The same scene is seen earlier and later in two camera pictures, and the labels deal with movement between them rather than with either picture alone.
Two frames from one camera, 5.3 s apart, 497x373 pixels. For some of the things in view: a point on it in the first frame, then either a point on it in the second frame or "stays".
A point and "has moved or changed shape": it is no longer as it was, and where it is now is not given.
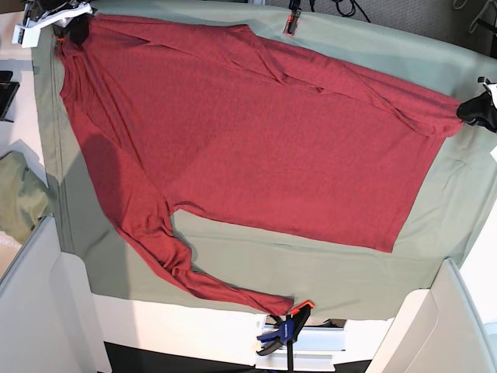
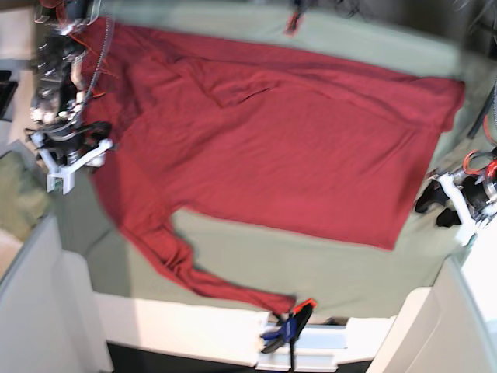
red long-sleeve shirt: (220, 119) has moved or changed shape
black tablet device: (8, 91) stays
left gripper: (78, 28) -> (64, 141)
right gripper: (481, 106) -> (477, 189)
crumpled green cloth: (24, 196) stays
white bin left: (49, 320) stays
